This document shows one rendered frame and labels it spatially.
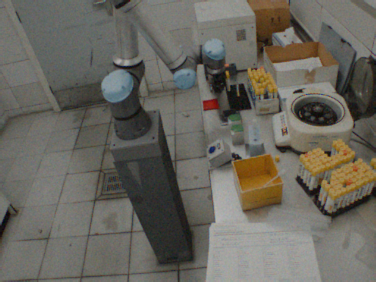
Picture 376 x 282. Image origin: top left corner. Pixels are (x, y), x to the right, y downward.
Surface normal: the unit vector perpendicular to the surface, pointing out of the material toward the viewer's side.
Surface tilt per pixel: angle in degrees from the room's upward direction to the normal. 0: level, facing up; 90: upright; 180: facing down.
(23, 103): 90
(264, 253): 1
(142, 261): 0
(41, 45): 90
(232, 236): 1
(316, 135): 90
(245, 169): 90
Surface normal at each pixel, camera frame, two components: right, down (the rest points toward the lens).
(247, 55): 0.04, 0.66
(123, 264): -0.14, -0.74
